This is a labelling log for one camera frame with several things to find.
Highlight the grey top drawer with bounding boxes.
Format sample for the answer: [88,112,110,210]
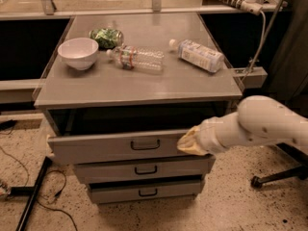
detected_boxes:
[47,130,186,165]

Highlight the grey drawer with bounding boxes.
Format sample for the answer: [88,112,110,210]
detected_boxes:
[47,130,186,165]
[74,155,216,184]
[88,175,205,204]

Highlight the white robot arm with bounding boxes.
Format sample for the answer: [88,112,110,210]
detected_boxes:
[177,95,308,156]

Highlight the grey middle drawer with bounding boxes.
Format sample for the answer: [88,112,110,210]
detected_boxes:
[74,155,216,184]

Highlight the grey drawer cabinet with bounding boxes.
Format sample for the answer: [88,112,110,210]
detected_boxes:
[32,13,245,205]

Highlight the grey bottom drawer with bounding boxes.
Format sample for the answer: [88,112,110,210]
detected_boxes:
[88,175,205,204]

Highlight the white labelled plastic bottle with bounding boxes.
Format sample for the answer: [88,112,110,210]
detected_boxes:
[169,39,224,73]

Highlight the clear plastic water bottle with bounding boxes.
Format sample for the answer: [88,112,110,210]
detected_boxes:
[106,45,164,73]

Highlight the black office chair base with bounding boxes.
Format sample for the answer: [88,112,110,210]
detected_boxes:
[249,142,308,189]

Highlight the green chip bag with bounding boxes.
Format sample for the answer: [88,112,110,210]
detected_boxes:
[89,28,124,49]

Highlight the white ceramic bowl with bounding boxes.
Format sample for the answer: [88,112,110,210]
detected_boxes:
[58,38,99,70]

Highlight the black floor stand bar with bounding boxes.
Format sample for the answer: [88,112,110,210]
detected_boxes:
[0,157,52,231]

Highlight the grey side rail bracket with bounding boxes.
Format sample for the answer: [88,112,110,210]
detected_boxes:
[231,66,268,90]

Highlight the white cable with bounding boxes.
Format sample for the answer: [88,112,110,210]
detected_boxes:
[240,10,268,82]

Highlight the black floor cable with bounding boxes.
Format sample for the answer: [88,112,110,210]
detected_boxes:
[0,144,80,231]

